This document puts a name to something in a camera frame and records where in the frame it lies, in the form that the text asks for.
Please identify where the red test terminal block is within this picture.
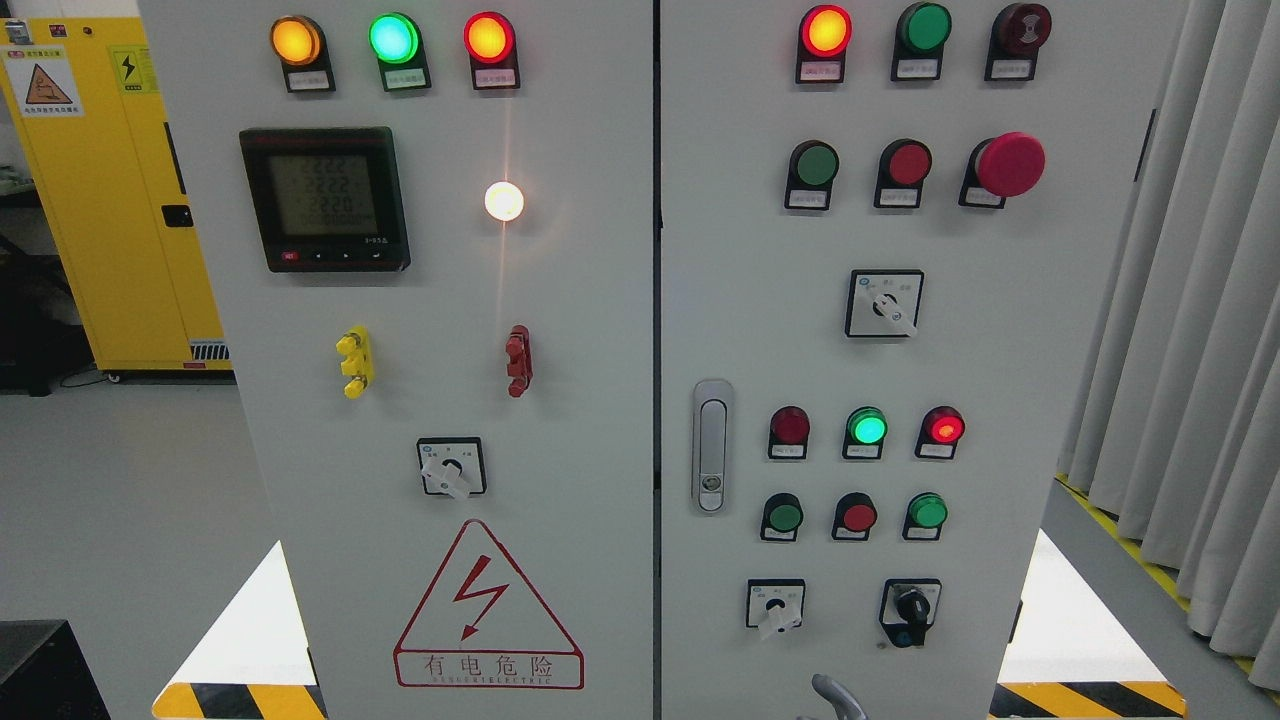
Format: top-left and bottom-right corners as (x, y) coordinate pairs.
(504, 324), (534, 398)

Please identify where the black key selector switch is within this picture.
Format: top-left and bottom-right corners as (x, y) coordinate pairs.
(879, 578), (943, 648)

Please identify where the yellow test terminal block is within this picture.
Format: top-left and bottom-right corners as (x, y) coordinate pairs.
(335, 325), (376, 400)

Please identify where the black box lower left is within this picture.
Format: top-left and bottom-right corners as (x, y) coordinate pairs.
(1, 619), (110, 719)

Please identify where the red stop push button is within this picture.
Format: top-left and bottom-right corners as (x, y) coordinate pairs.
(873, 138), (933, 209)

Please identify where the lit red small indicator light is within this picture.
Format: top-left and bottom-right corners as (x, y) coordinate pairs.
(914, 406), (966, 461)

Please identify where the red indicator light left door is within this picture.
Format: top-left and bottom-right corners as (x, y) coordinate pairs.
(463, 12), (521, 91)

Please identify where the small green push button left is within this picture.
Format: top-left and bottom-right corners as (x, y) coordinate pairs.
(759, 492), (804, 542)

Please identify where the lower white rotary selector switch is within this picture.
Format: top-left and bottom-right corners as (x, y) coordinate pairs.
(745, 578), (806, 641)

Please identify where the black digital power meter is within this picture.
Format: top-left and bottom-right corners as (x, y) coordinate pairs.
(239, 126), (411, 273)

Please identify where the dark red buzzer light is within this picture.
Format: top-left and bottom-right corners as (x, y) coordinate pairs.
(984, 3), (1052, 82)

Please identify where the grey electrical control cabinet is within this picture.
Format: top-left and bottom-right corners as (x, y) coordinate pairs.
(140, 1), (1188, 719)

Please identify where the red indicator light right door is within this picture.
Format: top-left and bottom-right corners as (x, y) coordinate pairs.
(795, 4), (854, 85)

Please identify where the lit green small indicator light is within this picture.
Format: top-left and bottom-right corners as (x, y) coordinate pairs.
(841, 406), (888, 461)

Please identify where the dark green indicator light top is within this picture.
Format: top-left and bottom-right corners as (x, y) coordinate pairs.
(890, 3), (954, 82)

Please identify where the red high voltage warning sticker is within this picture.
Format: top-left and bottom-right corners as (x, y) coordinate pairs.
(393, 519), (585, 691)

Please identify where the yellow safety storage cabinet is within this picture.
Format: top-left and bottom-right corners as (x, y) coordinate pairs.
(3, 17), (230, 379)

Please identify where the white lit indicator lamp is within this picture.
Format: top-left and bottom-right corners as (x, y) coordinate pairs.
(483, 181), (526, 222)

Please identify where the upper right rotary selector switch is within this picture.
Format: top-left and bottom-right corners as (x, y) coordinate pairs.
(844, 269), (925, 340)

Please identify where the green start push button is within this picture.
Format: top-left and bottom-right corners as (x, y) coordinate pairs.
(783, 138), (840, 211)

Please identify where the small green push button right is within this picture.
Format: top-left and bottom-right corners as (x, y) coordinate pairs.
(901, 492), (948, 542)

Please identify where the grey curtain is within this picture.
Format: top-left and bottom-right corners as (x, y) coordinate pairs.
(1059, 1), (1279, 691)

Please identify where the small green push button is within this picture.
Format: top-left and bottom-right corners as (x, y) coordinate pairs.
(759, 492), (804, 542)
(901, 492), (948, 542)

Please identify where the red emergency stop mushroom button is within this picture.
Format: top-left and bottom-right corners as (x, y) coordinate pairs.
(957, 132), (1046, 209)

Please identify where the green indicator light top left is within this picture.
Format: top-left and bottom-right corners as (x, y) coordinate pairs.
(367, 12), (433, 92)

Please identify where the silver cabinet door handle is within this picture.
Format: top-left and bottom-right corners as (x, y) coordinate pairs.
(691, 379), (733, 514)

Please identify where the red indicator light door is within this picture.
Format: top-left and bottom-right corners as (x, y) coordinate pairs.
(463, 12), (521, 91)
(795, 4), (854, 85)

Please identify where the small red push button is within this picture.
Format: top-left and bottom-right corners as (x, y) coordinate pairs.
(829, 492), (878, 542)

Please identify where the dark red small indicator light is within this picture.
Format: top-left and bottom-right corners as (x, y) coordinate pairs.
(767, 405), (812, 461)

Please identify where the left door rotary selector switch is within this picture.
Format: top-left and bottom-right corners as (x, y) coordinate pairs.
(416, 437), (488, 500)

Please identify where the orange indicator light top left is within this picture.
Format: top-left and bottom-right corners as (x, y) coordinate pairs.
(270, 15), (337, 94)

